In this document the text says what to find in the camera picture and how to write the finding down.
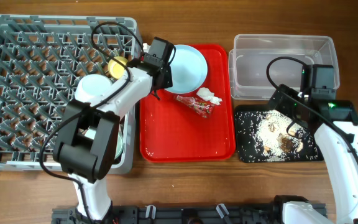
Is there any light blue plate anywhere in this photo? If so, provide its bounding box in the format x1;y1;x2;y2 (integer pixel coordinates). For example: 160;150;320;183
165;45;208;95

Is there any yellow plastic cup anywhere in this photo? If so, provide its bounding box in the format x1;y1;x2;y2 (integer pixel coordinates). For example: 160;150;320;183
108;56;128;79

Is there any light blue bowl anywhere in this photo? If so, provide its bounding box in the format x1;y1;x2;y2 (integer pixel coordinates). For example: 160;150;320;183
75;74;112;101

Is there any green food bowl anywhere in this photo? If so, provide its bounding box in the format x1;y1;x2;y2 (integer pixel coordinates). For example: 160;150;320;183
85;128;123;159

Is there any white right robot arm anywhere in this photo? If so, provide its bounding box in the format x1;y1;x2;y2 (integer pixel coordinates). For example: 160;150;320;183
268;84;358;223

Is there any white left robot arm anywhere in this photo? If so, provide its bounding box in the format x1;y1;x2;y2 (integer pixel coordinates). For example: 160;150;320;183
53;51;175;223

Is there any black waste tray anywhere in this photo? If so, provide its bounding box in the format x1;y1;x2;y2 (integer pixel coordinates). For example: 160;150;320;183
234;105;323;163

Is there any grey dishwasher rack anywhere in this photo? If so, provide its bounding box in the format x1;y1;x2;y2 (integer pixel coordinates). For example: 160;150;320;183
0;14;142;171

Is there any food leftovers rice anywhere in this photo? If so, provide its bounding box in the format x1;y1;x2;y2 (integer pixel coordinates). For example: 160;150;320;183
255;110;306;157

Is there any clear plastic bin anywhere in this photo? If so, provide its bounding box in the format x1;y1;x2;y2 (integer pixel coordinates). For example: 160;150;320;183
228;34;340;100

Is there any crumpled white tissue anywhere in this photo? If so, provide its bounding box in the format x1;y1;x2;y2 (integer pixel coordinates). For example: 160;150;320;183
196;87;223;105

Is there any red snack wrapper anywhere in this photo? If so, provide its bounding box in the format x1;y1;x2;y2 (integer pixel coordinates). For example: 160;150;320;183
174;95;214;118

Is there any red plastic tray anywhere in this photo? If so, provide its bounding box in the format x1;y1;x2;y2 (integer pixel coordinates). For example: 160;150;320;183
139;44;236;162

